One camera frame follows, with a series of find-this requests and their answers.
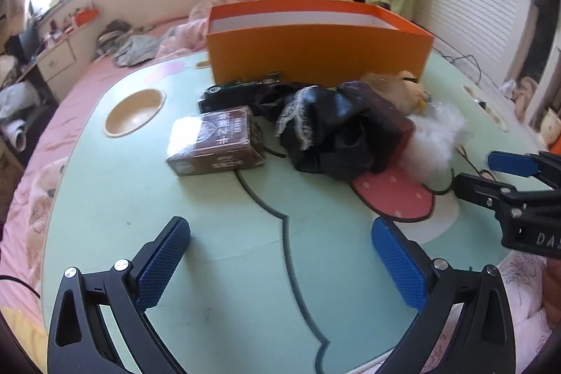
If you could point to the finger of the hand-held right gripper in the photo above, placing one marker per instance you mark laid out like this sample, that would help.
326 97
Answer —
512 163
482 190

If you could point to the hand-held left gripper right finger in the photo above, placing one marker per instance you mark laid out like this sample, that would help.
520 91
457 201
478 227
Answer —
399 264

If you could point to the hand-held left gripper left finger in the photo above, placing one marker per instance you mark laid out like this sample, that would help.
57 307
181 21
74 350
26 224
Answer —
162 260

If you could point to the white stuffing fluff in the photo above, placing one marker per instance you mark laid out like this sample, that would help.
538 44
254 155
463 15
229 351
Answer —
434 141

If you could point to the dark maroon box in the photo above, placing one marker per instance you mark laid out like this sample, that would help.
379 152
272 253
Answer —
385 115

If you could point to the brown box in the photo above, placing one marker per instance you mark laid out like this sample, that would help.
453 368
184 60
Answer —
210 137

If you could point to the black cloth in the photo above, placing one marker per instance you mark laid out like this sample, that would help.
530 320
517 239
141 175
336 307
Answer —
333 137

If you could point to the tan fur pompom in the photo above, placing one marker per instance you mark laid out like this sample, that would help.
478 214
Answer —
381 81

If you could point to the dark green toy car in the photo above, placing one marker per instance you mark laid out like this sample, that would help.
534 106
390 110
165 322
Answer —
223 93

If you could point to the large orange cardboard box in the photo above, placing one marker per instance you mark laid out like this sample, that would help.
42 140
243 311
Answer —
307 54

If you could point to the person's right forearm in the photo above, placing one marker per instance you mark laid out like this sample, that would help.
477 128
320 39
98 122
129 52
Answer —
553 288

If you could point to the cartoon printed desktop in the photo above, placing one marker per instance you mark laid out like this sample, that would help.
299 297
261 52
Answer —
175 198

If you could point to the floral pink quilt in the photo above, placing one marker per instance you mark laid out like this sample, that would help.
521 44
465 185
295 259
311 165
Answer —
521 290

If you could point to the pink bed sheet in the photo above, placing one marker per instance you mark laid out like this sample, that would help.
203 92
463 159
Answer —
65 128

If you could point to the pile of white bags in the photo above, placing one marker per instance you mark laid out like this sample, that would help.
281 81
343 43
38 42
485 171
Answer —
15 115

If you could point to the grey crumpled clothes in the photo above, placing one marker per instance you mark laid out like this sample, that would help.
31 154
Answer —
127 45

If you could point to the white drawer cabinet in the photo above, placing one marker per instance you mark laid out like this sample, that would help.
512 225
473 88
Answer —
57 60

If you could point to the pink crumpled blanket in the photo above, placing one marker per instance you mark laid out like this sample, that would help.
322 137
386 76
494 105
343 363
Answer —
188 32

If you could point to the small orange box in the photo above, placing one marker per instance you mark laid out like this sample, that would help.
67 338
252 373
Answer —
85 17

